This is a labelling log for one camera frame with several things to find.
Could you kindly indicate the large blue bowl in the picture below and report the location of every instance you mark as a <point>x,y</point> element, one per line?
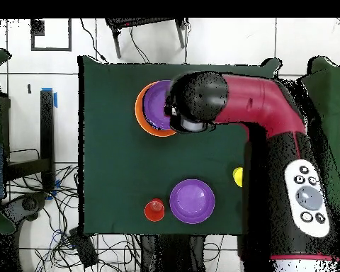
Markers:
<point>153,126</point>

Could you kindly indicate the purple bowl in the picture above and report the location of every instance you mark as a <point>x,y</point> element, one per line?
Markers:
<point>155,104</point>
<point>192,201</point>

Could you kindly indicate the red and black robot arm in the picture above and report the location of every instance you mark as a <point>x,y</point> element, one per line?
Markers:
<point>260,107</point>

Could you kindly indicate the large orange bowl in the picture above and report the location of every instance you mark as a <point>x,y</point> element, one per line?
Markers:
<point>140,113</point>

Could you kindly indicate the dark green tablecloth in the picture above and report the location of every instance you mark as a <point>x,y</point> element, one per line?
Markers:
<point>116,170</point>

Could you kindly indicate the red cup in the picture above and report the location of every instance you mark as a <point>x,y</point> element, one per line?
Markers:
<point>154,211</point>

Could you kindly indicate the yellow cup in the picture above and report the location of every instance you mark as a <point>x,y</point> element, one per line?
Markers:
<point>238,177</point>

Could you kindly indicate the black metal stand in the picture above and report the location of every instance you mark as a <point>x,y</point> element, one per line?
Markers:
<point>116,42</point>

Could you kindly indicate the blue tape strip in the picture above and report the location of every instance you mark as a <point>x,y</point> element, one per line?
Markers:
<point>55,99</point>

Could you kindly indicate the black floor base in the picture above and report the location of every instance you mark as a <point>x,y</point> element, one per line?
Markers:
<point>28,204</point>

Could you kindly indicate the black table frame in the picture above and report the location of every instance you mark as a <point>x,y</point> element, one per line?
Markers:
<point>47,127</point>

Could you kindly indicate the grey square frame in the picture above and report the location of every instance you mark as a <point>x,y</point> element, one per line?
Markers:
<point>51,49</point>

